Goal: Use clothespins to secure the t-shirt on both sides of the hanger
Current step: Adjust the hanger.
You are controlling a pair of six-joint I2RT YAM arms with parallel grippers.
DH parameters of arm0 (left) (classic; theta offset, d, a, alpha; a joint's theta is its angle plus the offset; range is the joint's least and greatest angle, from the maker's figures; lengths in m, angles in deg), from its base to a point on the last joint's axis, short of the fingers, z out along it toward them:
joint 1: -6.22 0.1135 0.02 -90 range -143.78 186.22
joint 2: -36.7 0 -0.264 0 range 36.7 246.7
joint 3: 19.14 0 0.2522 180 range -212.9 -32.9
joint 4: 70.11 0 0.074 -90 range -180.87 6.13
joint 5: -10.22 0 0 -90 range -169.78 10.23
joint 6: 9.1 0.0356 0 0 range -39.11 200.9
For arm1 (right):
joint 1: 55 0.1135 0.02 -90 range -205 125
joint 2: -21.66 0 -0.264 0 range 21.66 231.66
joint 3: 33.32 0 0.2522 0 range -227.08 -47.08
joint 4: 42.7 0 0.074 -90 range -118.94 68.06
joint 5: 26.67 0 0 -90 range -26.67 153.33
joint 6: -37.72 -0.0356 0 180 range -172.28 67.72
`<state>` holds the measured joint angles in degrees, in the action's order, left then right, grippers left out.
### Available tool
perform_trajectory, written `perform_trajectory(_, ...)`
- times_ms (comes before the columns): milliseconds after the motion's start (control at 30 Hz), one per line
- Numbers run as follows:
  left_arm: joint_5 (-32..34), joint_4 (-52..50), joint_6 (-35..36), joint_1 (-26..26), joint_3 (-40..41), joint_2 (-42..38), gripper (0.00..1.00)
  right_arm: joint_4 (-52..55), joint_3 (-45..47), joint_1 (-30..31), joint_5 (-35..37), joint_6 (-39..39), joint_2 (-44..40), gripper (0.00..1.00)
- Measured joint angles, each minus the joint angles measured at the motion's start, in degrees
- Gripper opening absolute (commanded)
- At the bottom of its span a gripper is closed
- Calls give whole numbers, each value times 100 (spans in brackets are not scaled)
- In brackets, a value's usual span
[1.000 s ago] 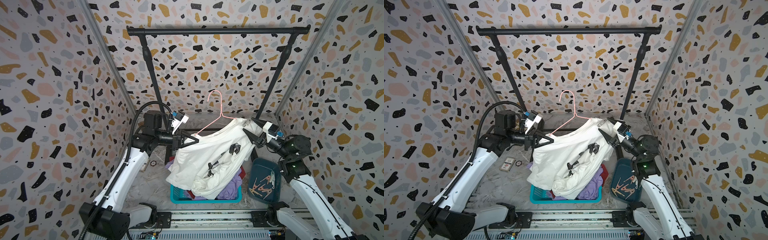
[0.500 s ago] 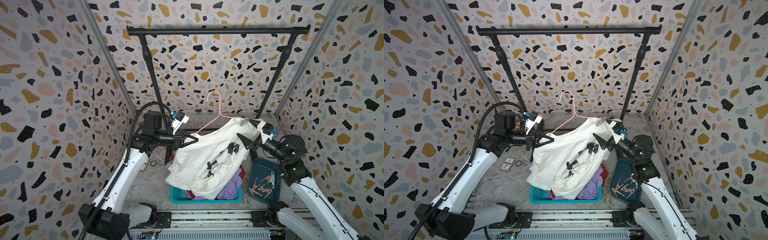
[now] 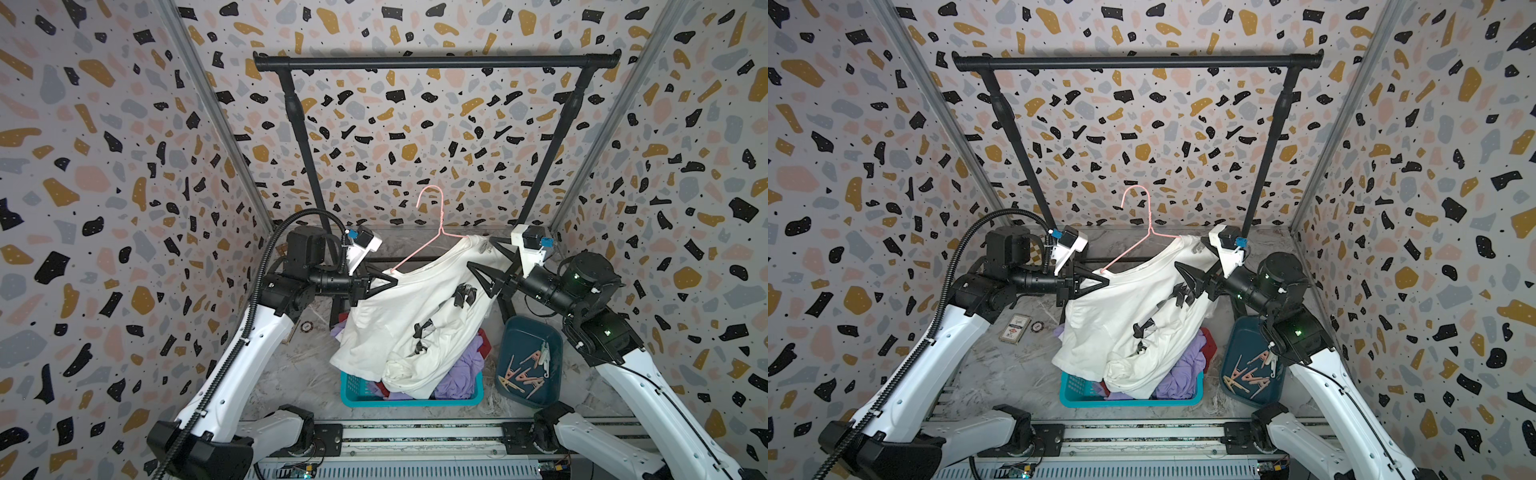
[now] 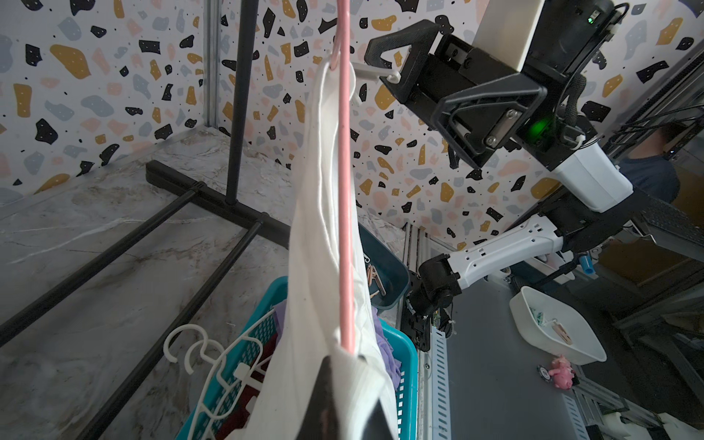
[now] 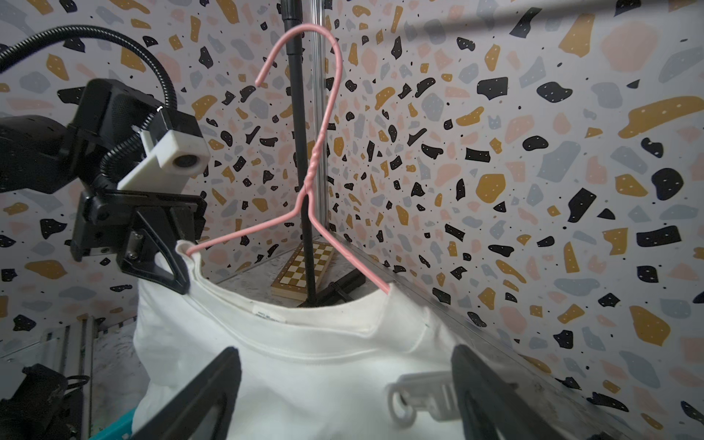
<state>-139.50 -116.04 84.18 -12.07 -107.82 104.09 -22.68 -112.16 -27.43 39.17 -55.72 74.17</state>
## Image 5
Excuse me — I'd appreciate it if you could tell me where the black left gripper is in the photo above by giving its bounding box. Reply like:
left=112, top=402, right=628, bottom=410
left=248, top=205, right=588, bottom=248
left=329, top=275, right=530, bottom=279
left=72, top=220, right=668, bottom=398
left=70, top=189, right=207, bottom=294

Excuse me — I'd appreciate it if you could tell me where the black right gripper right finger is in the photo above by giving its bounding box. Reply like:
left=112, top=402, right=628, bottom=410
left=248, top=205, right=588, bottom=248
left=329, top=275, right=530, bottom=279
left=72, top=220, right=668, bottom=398
left=451, top=345, right=563, bottom=440

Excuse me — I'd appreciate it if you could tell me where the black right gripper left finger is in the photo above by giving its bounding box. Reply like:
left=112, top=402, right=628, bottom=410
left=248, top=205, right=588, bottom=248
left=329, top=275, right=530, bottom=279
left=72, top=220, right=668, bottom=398
left=132, top=346, right=242, bottom=440

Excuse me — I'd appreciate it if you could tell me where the white printed t-shirt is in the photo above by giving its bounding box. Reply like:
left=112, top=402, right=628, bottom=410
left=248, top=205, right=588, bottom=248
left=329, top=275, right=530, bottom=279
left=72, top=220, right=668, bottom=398
left=133, top=242, right=464, bottom=439

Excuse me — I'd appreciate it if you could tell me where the pink wire hanger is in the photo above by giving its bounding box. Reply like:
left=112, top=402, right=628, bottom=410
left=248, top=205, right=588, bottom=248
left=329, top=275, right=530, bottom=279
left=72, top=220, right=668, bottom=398
left=185, top=23, right=391, bottom=294

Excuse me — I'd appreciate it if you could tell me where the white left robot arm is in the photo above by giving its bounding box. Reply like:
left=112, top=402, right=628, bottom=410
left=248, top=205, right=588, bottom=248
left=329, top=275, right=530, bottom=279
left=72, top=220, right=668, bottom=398
left=1, top=79, right=210, bottom=294

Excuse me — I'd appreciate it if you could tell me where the teal laundry basket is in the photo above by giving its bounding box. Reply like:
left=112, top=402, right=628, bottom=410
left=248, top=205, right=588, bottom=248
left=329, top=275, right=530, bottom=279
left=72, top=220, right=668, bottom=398
left=90, top=408, right=136, bottom=440

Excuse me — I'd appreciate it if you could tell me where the wooden chessboard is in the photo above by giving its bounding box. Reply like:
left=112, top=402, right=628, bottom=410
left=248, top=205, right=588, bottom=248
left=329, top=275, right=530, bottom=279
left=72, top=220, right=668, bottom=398
left=271, top=241, right=336, bottom=302

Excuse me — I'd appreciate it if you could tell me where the dark grey clothes rack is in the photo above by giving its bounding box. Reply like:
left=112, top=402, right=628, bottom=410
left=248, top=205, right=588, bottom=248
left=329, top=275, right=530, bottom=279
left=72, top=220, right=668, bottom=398
left=280, top=0, right=367, bottom=308

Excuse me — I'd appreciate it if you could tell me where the aluminium corner profile left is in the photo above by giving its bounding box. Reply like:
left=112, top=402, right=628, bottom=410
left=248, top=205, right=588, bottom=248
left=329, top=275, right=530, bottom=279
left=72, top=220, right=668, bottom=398
left=307, top=0, right=328, bottom=227

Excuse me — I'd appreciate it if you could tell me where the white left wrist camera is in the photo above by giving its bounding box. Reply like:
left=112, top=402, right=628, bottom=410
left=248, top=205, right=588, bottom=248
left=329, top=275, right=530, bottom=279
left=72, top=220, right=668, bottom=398
left=117, top=106, right=211, bottom=194

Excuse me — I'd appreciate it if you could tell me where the black corrugated cable conduit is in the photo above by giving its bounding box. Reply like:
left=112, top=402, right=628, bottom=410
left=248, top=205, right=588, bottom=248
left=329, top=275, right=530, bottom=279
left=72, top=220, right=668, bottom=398
left=0, top=24, right=178, bottom=183

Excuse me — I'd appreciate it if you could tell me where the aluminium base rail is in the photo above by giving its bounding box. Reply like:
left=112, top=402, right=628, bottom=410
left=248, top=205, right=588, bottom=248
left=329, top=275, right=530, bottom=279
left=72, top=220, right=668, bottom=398
left=1, top=318, right=149, bottom=439

